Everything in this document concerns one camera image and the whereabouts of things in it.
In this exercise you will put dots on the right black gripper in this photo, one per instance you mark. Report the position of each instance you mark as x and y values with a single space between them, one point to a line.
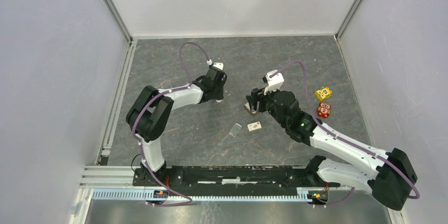
257 95

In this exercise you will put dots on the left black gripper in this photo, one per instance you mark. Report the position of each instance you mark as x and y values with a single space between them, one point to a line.
219 95

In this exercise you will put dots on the white staple box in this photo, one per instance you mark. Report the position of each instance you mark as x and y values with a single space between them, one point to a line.
254 126

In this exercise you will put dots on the white staple tray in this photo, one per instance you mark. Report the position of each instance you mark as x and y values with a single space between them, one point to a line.
235 129

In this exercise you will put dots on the beige stapler base half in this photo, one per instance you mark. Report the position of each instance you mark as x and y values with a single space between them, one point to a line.
247 107

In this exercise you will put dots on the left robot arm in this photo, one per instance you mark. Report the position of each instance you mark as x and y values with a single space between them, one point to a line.
150 112

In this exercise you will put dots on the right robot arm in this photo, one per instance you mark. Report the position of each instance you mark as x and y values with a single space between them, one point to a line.
388 177

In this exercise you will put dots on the yellow toy block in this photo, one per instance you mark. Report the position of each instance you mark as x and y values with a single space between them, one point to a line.
323 93

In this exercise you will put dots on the red toy block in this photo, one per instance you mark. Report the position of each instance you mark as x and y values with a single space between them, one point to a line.
324 110

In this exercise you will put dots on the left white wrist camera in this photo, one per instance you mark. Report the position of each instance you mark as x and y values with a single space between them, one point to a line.
216 72

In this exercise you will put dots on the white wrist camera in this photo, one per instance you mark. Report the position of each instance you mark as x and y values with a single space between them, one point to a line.
216 72
273 80

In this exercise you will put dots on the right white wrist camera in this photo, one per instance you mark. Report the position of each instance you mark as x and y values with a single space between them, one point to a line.
273 80

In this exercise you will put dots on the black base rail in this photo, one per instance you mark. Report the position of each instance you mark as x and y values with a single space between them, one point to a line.
230 181

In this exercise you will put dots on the left aluminium frame post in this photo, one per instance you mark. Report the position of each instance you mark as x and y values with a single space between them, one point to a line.
118 20

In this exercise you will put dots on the aluminium frame post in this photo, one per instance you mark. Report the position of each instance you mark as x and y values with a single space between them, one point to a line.
118 20
347 19

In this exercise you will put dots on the right aluminium frame post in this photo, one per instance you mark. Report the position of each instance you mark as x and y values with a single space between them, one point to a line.
347 19

